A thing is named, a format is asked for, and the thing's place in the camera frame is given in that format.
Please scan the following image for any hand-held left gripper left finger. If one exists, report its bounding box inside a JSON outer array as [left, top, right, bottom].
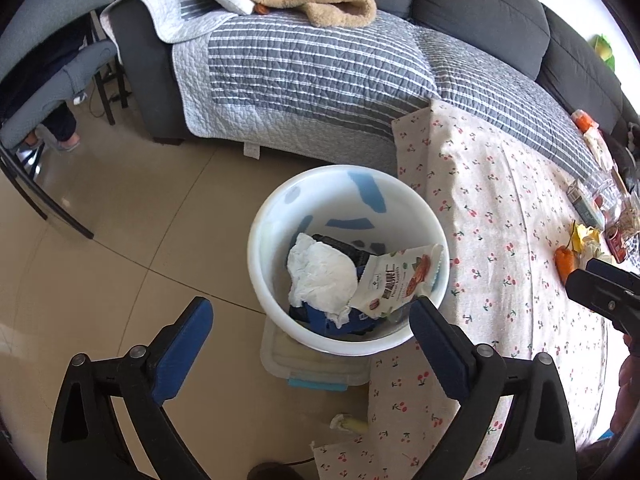
[[46, 296, 215, 480]]

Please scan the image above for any black side table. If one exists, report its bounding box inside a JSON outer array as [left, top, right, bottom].
[[89, 0, 147, 127]]

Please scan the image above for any white packet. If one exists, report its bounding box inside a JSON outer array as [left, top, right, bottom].
[[582, 127, 614, 169]]

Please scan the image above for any crumpled wrapper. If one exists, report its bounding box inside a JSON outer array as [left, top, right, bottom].
[[330, 413, 369, 434]]

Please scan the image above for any person's right hand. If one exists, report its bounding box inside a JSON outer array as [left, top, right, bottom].
[[610, 334, 640, 433]]

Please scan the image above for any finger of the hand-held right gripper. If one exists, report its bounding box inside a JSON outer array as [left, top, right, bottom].
[[585, 258, 640, 292], [565, 268, 640, 335]]

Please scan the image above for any white tissue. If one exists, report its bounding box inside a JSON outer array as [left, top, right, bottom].
[[287, 232, 362, 324]]

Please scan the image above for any cherry print tablecloth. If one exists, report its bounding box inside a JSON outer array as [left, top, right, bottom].
[[312, 99, 640, 480]]

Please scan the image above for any clear bag with tomatoes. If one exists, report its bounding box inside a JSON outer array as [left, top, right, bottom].
[[582, 170, 624, 212]]

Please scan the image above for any yellow wrapper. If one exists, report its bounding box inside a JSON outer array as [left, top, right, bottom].
[[569, 221, 601, 254]]

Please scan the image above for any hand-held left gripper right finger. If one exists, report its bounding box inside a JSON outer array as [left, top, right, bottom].
[[409, 296, 578, 480]]

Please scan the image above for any black plastic tray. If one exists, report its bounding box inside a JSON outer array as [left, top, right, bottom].
[[312, 233, 387, 267]]

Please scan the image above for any grey striped quilt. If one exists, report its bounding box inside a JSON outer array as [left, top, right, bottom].
[[100, 0, 626, 202]]

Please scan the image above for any white plastic bin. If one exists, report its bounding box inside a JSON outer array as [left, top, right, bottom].
[[247, 165, 450, 359]]

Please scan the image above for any dark grey sofa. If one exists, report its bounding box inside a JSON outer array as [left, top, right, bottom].
[[107, 0, 640, 152]]

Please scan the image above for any crumpled white paper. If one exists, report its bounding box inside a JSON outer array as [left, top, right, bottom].
[[579, 240, 609, 264]]

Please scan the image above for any orange carrot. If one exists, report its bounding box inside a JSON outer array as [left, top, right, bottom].
[[554, 246, 577, 284]]

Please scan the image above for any person's own foot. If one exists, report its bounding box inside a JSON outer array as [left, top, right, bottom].
[[247, 462, 292, 480]]

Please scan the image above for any clear plastic storage box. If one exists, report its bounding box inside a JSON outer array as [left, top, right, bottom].
[[260, 317, 372, 392]]

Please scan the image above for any white snack bag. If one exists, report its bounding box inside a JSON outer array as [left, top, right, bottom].
[[347, 243, 445, 319]]

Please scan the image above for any green plush toy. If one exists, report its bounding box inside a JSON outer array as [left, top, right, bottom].
[[592, 34, 616, 69]]

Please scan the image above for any small blue white carton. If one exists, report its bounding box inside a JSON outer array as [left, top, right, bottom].
[[566, 180, 607, 229]]

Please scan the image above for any grey padded chair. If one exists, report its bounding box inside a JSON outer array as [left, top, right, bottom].
[[0, 0, 120, 241]]

